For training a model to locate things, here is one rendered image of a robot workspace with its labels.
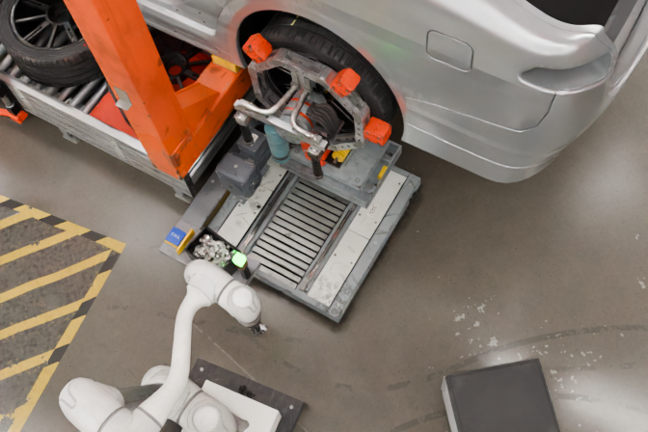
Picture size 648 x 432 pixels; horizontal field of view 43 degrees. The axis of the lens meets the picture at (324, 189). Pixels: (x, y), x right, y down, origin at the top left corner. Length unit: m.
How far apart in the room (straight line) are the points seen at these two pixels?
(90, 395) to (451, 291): 1.88
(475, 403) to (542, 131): 1.15
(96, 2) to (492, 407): 2.13
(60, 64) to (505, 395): 2.61
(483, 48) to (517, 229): 1.59
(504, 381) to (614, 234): 1.06
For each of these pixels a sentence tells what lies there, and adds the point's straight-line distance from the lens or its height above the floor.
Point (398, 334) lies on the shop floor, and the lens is 3.85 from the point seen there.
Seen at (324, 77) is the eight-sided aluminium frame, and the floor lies 1.12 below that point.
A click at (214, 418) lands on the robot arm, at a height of 0.67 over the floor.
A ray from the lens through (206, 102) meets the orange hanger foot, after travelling 3.62.
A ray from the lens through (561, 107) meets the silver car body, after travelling 2.83.
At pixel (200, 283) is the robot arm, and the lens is 2.78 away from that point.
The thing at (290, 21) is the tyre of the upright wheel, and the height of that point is 1.15.
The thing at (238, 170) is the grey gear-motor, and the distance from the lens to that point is 3.79.
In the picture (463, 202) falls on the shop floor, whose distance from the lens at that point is 4.12.
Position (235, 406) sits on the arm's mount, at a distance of 3.40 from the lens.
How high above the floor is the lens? 3.68
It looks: 62 degrees down
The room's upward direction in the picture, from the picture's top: 9 degrees counter-clockwise
